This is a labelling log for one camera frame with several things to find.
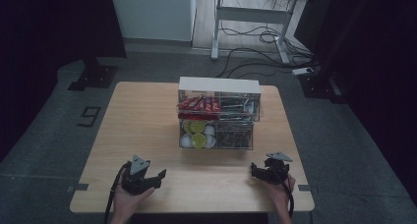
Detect clear acrylic drawer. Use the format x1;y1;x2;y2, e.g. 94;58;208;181
178;119;255;151
177;89;262;122

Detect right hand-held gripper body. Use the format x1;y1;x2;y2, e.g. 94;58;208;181
259;151;294;186

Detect white cabinet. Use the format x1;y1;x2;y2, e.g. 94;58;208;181
109;0;197;42

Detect black floor cables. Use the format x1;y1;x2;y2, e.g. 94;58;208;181
214;0;321;80

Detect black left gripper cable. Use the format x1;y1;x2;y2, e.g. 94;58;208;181
103;161;132;224

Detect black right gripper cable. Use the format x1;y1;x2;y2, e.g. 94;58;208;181
268;166;295;219

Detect dark curtain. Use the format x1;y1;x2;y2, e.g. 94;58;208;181
0;0;128;163
311;0;417;205

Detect white power strip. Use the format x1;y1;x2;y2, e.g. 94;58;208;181
291;67;315;77

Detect person's right hand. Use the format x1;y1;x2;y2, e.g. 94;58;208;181
264;173;297;205

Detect white desk frame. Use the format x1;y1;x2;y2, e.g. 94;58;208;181
208;0;333;65

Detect black stand base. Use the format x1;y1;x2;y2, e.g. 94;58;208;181
298;65;349;104
67;56;119;92

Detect clear drawer organizer white top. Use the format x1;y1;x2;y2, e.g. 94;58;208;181
177;76;263;151

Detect pile of dark sachets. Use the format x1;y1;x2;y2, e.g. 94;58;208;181
218;96;256;122

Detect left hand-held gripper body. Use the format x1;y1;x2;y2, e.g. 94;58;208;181
121;154;155;196

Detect person's left hand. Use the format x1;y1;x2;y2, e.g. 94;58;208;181
112;176;155;216

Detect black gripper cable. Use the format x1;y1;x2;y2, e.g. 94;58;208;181
268;166;295;219
103;161;132;224

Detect row of red packets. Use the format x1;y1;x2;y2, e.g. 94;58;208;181
176;95;222;121

